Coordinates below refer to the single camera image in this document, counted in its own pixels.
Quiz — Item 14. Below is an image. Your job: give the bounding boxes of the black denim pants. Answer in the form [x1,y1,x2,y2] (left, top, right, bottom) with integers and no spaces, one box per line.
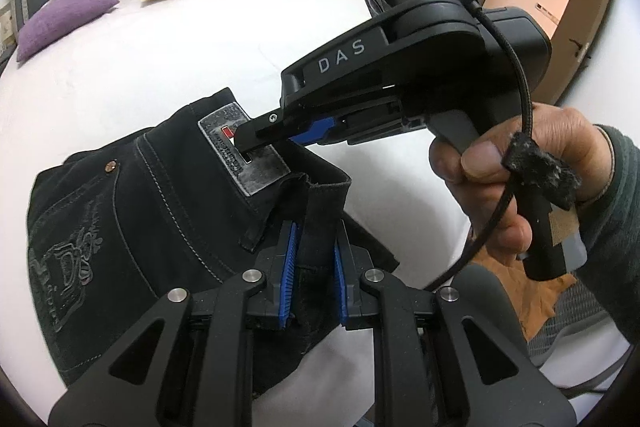
[27,89,397,395]

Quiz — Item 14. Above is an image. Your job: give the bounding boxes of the right forearm grey sleeve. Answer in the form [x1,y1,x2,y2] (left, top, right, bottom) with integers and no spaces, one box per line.
[577,126,639,343]

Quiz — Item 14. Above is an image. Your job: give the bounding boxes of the right hand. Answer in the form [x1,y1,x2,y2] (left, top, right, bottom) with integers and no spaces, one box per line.
[428,102,615,266]

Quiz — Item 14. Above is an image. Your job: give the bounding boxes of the purple pillow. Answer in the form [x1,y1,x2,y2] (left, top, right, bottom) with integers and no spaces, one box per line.
[16,0,119,64]

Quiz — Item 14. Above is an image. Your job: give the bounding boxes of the black mesh chair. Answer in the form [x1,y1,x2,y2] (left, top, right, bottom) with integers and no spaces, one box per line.
[449,263,632,403]

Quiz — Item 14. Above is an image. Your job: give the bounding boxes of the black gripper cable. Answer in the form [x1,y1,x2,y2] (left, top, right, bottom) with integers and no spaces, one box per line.
[424,0,535,293]

